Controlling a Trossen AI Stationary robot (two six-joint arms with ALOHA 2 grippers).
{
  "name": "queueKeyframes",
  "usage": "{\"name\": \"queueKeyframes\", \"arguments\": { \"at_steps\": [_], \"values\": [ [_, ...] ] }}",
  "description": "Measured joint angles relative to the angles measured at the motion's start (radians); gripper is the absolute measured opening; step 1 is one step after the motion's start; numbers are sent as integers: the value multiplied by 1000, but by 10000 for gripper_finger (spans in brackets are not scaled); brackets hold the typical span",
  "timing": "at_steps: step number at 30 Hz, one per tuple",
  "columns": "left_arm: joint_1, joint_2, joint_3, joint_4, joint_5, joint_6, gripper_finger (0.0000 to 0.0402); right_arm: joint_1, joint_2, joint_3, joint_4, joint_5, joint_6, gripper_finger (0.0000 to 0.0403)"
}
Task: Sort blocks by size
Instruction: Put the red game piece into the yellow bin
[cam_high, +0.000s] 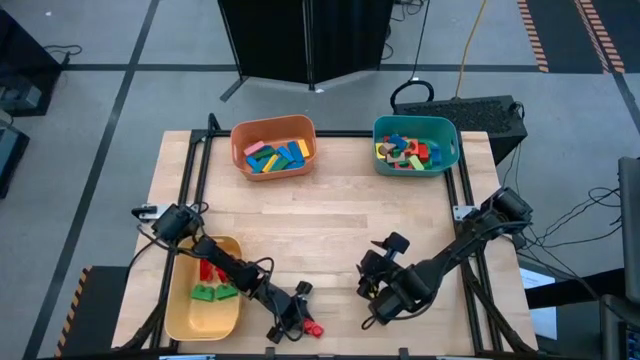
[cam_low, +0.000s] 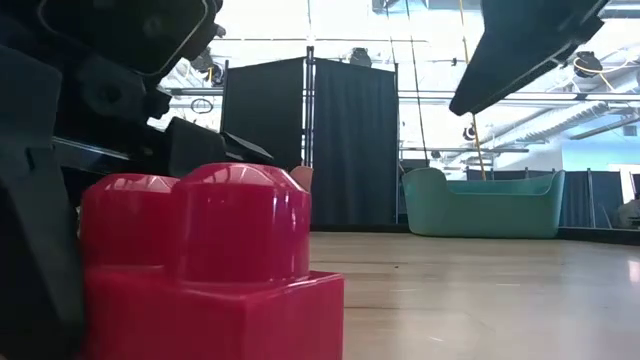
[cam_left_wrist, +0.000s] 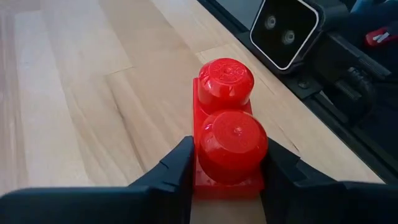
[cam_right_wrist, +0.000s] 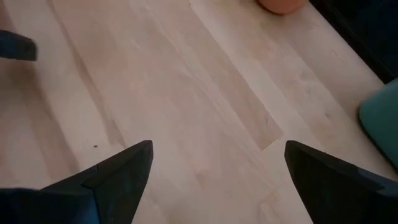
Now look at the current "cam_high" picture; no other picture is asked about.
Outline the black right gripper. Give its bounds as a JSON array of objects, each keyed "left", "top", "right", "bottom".
[{"left": 355, "top": 232, "right": 411, "bottom": 301}]

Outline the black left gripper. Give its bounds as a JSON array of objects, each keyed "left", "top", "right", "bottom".
[{"left": 259, "top": 281, "right": 315, "bottom": 344}]

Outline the green two-stud plastic brick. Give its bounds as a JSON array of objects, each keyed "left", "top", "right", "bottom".
[
  {"left": 214, "top": 282, "right": 240, "bottom": 301},
  {"left": 189, "top": 283, "right": 217, "bottom": 303}
]

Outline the yellow plastic bin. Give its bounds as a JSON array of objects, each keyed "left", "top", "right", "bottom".
[{"left": 163, "top": 234, "right": 245, "bottom": 342}]

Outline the teal plastic bin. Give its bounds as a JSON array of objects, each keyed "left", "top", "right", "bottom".
[{"left": 372, "top": 115, "right": 461, "bottom": 177}]

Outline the black perforated equipment case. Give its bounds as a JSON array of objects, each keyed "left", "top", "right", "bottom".
[{"left": 391, "top": 94, "right": 529, "bottom": 166}]

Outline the orange plastic bin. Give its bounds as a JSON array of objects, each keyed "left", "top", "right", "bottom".
[{"left": 229, "top": 114, "right": 318, "bottom": 182}]

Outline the black hazard-striped floor mat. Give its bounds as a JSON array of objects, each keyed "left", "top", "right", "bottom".
[{"left": 53, "top": 265, "right": 130, "bottom": 359}]

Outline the black partition panel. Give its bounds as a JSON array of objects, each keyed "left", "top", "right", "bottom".
[
  {"left": 308, "top": 0, "right": 395, "bottom": 85},
  {"left": 217, "top": 0, "right": 314, "bottom": 104}
]

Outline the black floor equipment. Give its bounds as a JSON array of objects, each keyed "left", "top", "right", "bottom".
[{"left": 0, "top": 119, "right": 31, "bottom": 199}]

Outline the black cabinet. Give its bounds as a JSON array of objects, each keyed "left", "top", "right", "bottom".
[{"left": 0, "top": 7, "right": 64, "bottom": 119}]

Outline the black looped cable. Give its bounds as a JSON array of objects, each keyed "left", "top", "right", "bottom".
[{"left": 388, "top": 0, "right": 436, "bottom": 114}]

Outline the yellow cable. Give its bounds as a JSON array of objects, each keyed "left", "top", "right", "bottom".
[{"left": 452, "top": 0, "right": 489, "bottom": 100}]

